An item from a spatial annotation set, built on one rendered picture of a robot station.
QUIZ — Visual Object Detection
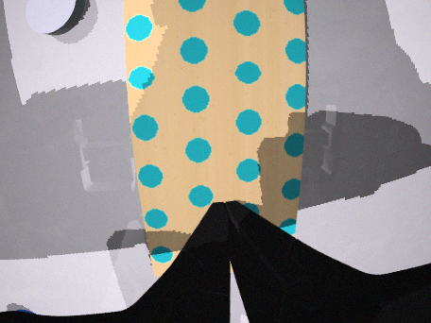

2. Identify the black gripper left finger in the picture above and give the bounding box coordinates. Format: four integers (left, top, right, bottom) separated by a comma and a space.
0, 202, 231, 323

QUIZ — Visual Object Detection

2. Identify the tan strip with teal polka dots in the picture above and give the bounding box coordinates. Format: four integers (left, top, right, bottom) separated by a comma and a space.
124, 0, 306, 278

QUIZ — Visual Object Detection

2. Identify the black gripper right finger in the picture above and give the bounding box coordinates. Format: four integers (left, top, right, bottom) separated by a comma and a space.
224, 202, 431, 323

